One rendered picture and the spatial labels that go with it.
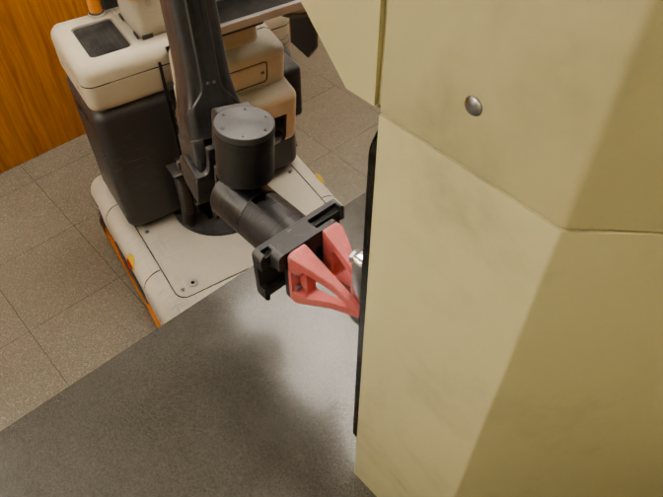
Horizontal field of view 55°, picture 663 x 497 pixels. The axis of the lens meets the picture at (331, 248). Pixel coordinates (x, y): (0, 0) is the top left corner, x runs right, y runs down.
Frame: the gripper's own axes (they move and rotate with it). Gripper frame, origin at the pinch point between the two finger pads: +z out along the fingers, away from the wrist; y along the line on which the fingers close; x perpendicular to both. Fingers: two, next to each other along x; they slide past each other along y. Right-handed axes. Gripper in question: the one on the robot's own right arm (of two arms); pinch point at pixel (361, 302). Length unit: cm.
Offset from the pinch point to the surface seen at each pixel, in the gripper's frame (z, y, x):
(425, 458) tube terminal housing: 12.9, -5.2, 3.4
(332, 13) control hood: 2.3, -5.3, -30.4
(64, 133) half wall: -191, 30, 108
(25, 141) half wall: -191, 15, 104
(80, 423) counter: -19.7, -24.1, 20.4
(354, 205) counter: -24.0, 22.4, 20.3
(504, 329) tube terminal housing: 15.7, -5.2, -17.7
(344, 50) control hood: 3.1, -5.2, -28.8
